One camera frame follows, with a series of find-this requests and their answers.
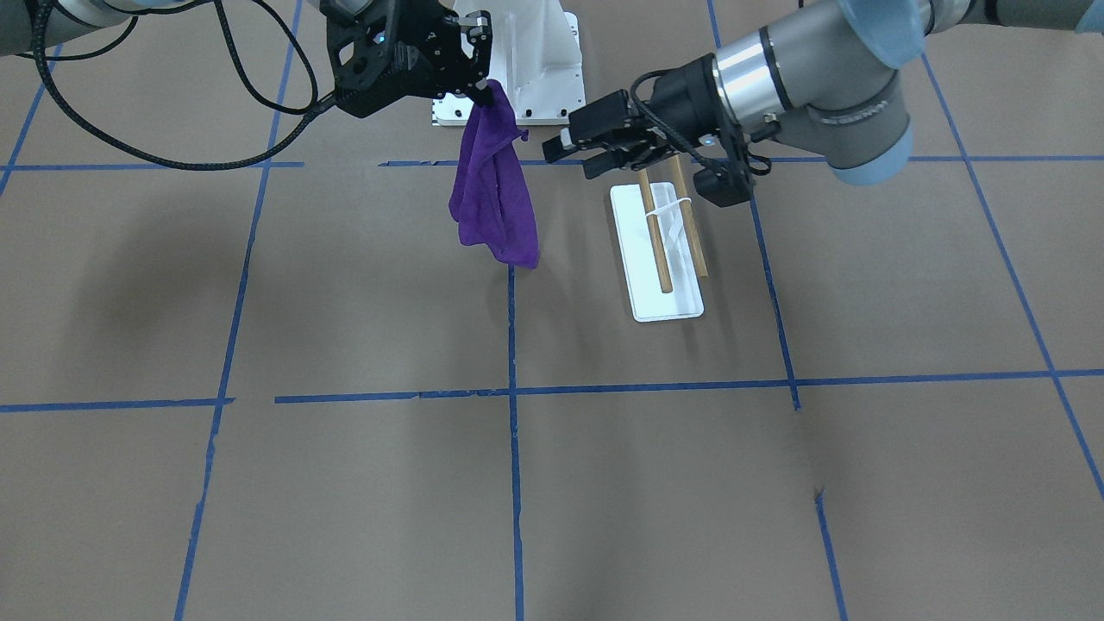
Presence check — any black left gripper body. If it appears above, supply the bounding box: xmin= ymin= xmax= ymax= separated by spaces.
xmin=630 ymin=55 xmax=744 ymax=173

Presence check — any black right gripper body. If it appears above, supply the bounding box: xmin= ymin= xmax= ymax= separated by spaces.
xmin=323 ymin=1 xmax=467 ymax=118

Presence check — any purple towel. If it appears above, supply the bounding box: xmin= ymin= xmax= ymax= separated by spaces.
xmin=448 ymin=78 xmax=540 ymax=270

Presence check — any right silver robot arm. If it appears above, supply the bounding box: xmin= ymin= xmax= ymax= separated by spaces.
xmin=3 ymin=1 xmax=493 ymax=118

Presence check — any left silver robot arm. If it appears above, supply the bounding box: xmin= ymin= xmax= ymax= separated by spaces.
xmin=542 ymin=1 xmax=1101 ymax=207

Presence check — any wooden bar towel rack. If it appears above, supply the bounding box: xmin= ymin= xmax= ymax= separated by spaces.
xmin=611 ymin=156 xmax=707 ymax=323

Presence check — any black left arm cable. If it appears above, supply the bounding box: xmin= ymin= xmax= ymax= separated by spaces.
xmin=630 ymin=69 xmax=774 ymax=177

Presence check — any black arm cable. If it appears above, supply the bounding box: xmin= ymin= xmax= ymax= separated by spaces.
xmin=31 ymin=0 xmax=346 ymax=170
xmin=630 ymin=69 xmax=774 ymax=177

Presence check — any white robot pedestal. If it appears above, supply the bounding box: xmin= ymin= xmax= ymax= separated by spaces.
xmin=445 ymin=1 xmax=585 ymax=126

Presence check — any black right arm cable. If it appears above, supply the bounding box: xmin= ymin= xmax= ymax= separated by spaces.
xmin=31 ymin=0 xmax=346 ymax=170

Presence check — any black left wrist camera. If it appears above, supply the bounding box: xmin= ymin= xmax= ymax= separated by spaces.
xmin=693 ymin=166 xmax=754 ymax=208

